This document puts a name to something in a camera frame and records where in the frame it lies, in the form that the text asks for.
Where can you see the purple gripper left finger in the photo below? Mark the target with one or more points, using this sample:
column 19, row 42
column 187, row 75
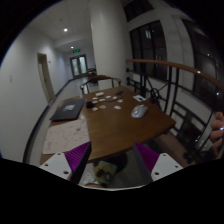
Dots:
column 69, row 165

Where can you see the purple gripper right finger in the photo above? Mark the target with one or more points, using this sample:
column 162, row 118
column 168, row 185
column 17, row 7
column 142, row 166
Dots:
column 153, row 166

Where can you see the grey computer mouse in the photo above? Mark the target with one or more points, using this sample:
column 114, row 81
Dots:
column 139, row 111

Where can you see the person's hand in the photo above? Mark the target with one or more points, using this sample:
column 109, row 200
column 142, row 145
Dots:
column 217, row 126

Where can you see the pale pink desk mat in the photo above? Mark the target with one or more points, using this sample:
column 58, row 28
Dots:
column 65, row 137

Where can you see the yellow-green item under table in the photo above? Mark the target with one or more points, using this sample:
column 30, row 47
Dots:
column 104, row 172

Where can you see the black laptop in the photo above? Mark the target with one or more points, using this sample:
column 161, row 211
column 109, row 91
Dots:
column 69, row 110

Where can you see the wooden table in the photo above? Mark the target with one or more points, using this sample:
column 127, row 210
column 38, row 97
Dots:
column 113, row 130

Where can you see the small black box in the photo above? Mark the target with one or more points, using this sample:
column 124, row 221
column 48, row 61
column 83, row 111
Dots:
column 89, row 105

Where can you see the white paper card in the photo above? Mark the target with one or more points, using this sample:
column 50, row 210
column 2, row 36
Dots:
column 139, row 98

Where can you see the wooden-topped metal railing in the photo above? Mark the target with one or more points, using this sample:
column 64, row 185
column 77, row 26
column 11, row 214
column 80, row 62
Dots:
column 189, row 96

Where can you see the wooden chair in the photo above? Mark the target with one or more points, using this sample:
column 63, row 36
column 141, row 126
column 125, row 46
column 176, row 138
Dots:
column 97, row 79

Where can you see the double glass door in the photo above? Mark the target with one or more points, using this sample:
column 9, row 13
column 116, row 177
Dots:
column 79, row 66

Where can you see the green exit sign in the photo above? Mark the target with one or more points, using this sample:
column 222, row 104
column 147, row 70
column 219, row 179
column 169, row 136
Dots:
column 76, row 51

